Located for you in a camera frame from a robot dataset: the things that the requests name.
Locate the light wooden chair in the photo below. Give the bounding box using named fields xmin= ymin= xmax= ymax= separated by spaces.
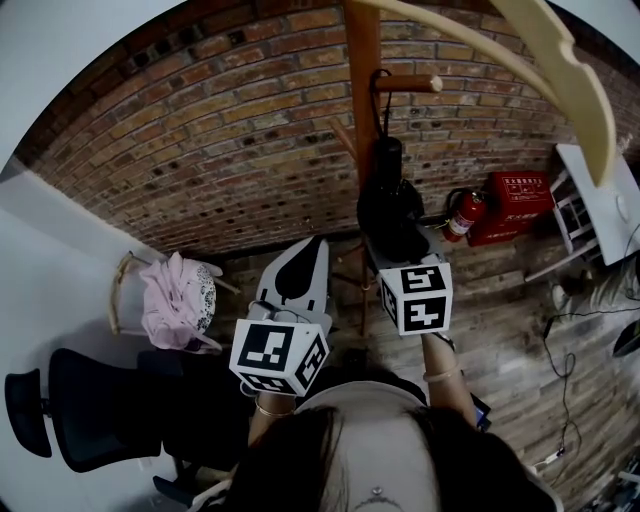
xmin=108 ymin=250 xmax=241 ymax=354

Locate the person's beige top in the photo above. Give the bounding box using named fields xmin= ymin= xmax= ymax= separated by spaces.
xmin=197 ymin=380 xmax=566 ymax=512

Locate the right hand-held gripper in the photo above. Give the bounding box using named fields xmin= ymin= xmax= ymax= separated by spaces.
xmin=366 ymin=223 xmax=454 ymax=337

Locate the cream wooden clothes hanger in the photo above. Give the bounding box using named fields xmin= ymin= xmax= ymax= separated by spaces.
xmin=367 ymin=0 xmax=619 ymax=191

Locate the black office chair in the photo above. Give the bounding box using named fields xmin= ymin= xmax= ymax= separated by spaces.
xmin=4 ymin=347 xmax=254 ymax=507

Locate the white power adapter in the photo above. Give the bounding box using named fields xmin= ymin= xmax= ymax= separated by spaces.
xmin=529 ymin=448 xmax=567 ymax=470

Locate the pale bead bracelet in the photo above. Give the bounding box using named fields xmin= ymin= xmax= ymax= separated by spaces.
xmin=421 ymin=368 xmax=462 ymax=385

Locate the white patterned cushion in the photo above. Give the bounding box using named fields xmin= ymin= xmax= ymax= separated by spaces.
xmin=191 ymin=263 xmax=218 ymax=332

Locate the white table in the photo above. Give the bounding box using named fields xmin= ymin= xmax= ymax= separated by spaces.
xmin=554 ymin=142 xmax=640 ymax=267

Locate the gold bangle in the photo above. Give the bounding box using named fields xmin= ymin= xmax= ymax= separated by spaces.
xmin=253 ymin=394 xmax=297 ymax=419

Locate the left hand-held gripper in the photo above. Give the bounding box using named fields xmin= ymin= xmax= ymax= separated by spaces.
xmin=228 ymin=235 xmax=335 ymax=397

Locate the silver pendant necklace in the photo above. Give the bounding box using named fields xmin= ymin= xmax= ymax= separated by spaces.
xmin=358 ymin=485 xmax=397 ymax=507

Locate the person's right forearm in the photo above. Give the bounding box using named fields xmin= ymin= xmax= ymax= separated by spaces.
xmin=419 ymin=332 xmax=477 ymax=429

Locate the pink garment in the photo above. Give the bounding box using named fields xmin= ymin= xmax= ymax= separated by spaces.
xmin=138 ymin=251 xmax=202 ymax=350

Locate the person's left forearm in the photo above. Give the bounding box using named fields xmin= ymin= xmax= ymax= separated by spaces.
xmin=248 ymin=392 xmax=297 ymax=446

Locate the dark phone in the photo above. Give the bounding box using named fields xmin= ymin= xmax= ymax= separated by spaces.
xmin=468 ymin=393 xmax=494 ymax=432

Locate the black floor cable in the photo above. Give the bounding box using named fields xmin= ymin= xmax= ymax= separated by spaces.
xmin=542 ymin=298 xmax=640 ymax=454

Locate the red fire equipment box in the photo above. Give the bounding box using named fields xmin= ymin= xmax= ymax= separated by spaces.
xmin=467 ymin=171 xmax=556 ymax=248

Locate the brown wooden coat stand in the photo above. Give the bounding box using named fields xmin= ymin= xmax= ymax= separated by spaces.
xmin=327 ymin=0 xmax=444 ymax=337

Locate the white wooden chair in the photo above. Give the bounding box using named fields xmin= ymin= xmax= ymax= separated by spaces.
xmin=523 ymin=168 xmax=602 ymax=284

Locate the black umbrella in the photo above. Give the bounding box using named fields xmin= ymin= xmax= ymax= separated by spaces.
xmin=355 ymin=68 xmax=432 ymax=264

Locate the red fire extinguisher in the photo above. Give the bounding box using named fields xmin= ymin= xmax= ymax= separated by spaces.
xmin=442 ymin=187 xmax=489 ymax=244

